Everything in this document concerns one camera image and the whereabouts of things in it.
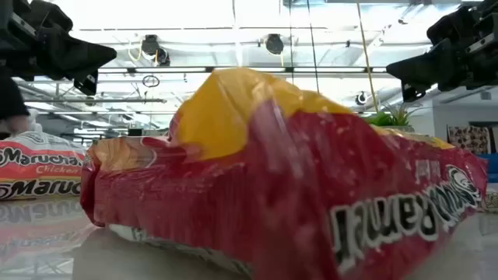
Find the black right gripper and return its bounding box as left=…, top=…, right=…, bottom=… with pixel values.
left=386, top=0, right=498, bottom=103

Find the floral patterned cushion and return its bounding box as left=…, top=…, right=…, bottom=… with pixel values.
left=447, top=124, right=493, bottom=156

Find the green succulent in white pot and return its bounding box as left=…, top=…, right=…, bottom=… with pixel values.
left=363, top=101, right=423, bottom=134

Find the orange chicken ramen pack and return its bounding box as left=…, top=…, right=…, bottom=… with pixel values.
left=0, top=131, right=87, bottom=202

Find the person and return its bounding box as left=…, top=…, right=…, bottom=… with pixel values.
left=0, top=73, right=31, bottom=135

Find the overhead metal crossbar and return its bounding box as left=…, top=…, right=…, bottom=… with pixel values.
left=96, top=65, right=390, bottom=75

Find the red roast beef ramen pack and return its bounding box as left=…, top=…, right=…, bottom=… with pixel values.
left=80, top=68, right=489, bottom=280

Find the yellow cable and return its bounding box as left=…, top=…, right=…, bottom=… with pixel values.
left=355, top=0, right=381, bottom=114

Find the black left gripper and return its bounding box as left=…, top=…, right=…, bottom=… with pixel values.
left=0, top=0, right=117, bottom=97

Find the blue seat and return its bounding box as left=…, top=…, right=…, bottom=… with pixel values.
left=477, top=152, right=498, bottom=184

